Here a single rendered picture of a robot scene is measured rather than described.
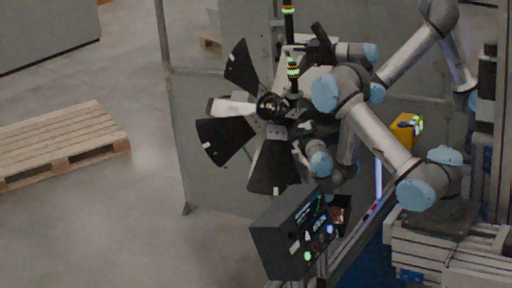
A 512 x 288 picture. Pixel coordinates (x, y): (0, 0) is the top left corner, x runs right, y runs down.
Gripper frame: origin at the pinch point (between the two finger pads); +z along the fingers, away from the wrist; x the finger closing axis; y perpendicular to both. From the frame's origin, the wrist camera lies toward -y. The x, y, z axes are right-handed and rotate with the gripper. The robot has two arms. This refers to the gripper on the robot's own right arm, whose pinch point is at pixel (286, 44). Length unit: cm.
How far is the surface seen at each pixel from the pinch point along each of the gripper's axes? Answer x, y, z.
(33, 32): 346, 107, 448
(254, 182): -23, 49, 10
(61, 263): 14, 147, 164
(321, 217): -69, 30, -32
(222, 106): 15, 35, 38
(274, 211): -79, 23, -21
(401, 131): 15, 40, -42
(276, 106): -3.7, 24.5, 5.0
